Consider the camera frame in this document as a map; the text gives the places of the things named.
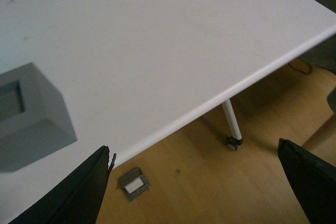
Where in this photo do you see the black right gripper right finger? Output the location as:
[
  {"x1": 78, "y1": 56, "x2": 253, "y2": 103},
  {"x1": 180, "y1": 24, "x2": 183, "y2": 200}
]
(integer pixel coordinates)
[{"x1": 278, "y1": 138, "x2": 335, "y2": 223}]

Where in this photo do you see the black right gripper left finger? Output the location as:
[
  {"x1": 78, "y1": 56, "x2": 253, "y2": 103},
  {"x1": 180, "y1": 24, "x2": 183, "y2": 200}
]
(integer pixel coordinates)
[{"x1": 11, "y1": 146, "x2": 117, "y2": 223}]

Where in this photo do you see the gray block with square hole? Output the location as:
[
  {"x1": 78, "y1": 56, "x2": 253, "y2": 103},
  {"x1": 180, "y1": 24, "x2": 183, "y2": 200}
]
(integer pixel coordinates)
[{"x1": 1, "y1": 63, "x2": 77, "y2": 173}]

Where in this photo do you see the metal floor outlet box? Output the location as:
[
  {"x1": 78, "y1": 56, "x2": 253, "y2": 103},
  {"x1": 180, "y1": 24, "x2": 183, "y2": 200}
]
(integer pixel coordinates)
[{"x1": 118, "y1": 167, "x2": 151, "y2": 201}]

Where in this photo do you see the black caster wheel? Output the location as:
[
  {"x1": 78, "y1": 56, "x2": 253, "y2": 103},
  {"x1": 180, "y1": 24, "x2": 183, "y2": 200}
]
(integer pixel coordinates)
[{"x1": 226, "y1": 136, "x2": 244, "y2": 151}]

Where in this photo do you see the white table leg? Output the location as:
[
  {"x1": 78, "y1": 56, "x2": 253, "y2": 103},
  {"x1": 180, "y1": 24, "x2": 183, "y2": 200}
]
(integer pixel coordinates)
[{"x1": 222, "y1": 99, "x2": 243, "y2": 141}]

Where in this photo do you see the black floor cable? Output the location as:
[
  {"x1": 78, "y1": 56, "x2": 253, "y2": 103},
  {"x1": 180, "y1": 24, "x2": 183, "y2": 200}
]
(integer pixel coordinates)
[{"x1": 287, "y1": 60, "x2": 312, "y2": 74}]

